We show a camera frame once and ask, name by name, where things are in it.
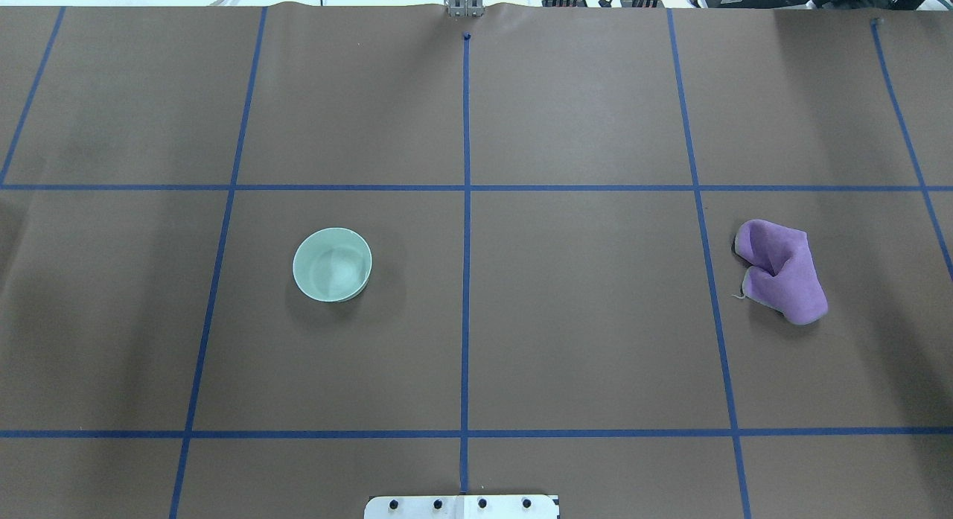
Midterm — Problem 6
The mint green bowl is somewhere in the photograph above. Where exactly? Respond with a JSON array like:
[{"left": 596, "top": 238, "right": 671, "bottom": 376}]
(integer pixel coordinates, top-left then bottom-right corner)
[{"left": 292, "top": 227, "right": 372, "bottom": 303}]

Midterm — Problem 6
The white pedestal base plate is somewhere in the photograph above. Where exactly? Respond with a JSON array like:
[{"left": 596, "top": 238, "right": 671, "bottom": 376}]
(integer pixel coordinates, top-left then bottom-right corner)
[{"left": 363, "top": 493, "right": 561, "bottom": 518}]

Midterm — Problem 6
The purple cloth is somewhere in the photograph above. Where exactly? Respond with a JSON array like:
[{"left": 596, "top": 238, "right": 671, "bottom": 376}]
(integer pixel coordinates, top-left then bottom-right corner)
[{"left": 734, "top": 218, "right": 829, "bottom": 325}]

